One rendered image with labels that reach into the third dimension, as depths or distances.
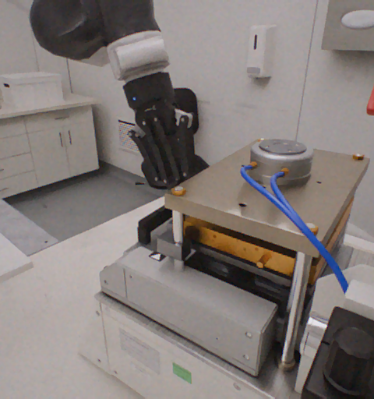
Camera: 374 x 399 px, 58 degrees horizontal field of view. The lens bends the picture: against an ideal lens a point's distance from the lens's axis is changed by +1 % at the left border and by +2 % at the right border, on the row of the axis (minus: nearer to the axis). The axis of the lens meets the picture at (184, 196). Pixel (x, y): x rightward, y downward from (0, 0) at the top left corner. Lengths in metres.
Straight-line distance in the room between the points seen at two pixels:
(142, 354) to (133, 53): 0.41
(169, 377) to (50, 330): 0.31
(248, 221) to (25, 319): 0.57
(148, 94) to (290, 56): 1.58
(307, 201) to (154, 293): 0.22
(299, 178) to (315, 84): 1.56
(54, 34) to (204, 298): 0.41
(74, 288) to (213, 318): 0.49
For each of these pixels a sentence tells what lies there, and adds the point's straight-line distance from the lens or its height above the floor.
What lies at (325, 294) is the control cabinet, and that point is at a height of 1.07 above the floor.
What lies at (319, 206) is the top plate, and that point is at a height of 1.11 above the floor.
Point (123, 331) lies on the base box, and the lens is 0.54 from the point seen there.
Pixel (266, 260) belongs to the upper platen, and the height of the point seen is 1.05.
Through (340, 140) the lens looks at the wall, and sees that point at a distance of 1.98.
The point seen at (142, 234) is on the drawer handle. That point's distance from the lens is 0.55.
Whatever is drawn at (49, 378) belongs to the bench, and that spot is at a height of 0.75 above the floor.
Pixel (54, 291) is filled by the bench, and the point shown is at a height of 0.75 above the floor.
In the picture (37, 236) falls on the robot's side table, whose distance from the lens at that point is 1.07.
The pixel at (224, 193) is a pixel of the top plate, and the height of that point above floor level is 1.11.
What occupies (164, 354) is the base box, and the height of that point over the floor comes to 0.89.
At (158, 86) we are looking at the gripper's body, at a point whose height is 1.21.
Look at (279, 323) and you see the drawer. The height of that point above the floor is 0.97.
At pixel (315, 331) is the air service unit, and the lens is 0.28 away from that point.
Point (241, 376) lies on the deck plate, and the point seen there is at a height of 0.93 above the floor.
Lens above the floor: 1.28
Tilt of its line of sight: 26 degrees down
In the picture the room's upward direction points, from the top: straight up
